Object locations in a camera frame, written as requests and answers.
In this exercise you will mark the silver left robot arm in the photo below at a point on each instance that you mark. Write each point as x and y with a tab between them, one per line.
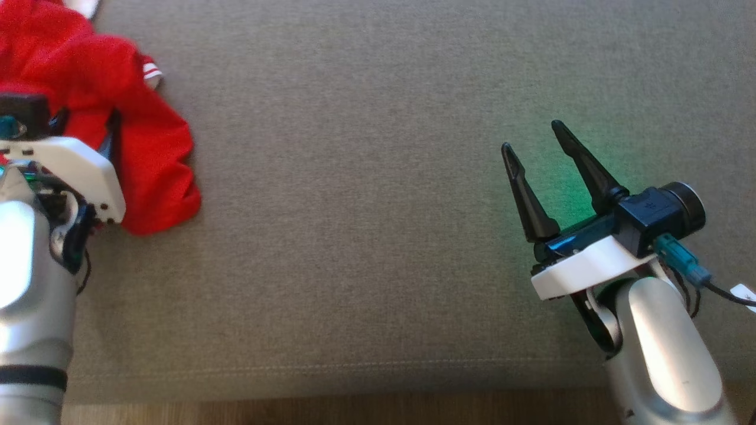
29	307

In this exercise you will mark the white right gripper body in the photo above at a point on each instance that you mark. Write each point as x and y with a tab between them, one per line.
590	265

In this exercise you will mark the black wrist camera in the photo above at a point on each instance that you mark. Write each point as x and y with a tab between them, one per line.
26	109
649	212

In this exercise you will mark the grey sofa seat cushion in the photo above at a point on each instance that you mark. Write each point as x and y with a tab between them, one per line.
384	206

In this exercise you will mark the red basketball jersey white lining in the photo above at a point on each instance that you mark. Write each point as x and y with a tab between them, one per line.
147	153

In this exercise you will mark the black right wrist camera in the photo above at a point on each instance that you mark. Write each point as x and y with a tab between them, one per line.
649	212

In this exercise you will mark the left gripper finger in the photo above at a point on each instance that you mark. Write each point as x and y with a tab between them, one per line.
59	118
114	139

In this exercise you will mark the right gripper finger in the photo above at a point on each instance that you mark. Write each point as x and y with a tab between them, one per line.
531	206
593	177

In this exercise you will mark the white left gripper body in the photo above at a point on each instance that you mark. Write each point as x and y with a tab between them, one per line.
77	162

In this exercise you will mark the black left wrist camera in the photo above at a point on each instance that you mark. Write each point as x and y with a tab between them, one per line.
26	109

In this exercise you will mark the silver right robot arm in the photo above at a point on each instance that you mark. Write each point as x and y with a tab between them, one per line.
667	354

